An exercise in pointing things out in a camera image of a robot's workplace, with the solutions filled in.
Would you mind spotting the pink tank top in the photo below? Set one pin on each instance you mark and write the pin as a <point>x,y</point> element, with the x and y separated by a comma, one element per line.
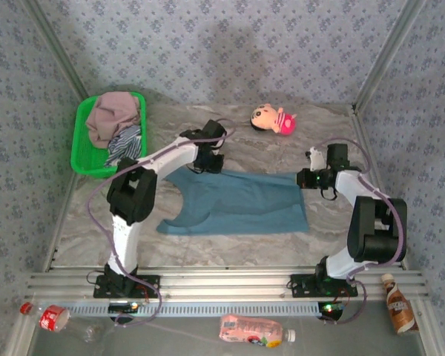
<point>111,115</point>

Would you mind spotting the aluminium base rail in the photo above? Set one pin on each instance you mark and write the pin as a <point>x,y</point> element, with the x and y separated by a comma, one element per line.
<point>226,285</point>

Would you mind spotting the brown chocolate drink bottle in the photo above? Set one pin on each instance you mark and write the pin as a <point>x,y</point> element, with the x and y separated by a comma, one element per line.
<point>398,304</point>

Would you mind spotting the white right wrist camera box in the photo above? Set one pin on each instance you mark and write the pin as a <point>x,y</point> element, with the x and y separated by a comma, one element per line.
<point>315,159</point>

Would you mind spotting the green plastic basket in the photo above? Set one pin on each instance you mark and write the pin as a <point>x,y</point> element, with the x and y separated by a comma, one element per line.
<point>85,159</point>

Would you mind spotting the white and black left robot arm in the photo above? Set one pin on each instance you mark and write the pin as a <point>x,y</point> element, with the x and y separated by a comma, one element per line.
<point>170,155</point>

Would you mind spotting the aluminium frame post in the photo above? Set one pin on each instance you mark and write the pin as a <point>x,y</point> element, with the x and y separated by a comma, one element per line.
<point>386,55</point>
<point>61,55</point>

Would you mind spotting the small circuit board with LEDs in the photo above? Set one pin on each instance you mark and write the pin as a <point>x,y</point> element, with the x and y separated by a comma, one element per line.
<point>122,307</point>
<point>332,308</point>

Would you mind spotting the blue white striped tank top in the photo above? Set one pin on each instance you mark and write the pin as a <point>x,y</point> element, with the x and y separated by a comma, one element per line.
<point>126,148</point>

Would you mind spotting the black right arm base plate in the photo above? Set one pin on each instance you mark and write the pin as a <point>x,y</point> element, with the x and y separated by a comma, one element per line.
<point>300,287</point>

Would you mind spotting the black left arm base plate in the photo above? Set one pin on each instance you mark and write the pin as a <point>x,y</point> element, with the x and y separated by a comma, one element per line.
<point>148,285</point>

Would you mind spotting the plush doll with pink shirt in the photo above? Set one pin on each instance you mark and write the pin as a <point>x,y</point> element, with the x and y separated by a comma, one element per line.
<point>272,118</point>

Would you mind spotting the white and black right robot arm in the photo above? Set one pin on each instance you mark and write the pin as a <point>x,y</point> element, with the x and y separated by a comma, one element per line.
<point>374,230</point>

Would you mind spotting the pink drink bottle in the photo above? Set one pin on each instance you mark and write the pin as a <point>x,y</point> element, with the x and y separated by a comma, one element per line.
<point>248,330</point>

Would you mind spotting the clear red-label cola bottle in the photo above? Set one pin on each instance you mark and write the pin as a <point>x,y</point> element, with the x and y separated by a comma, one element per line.
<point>53,319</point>

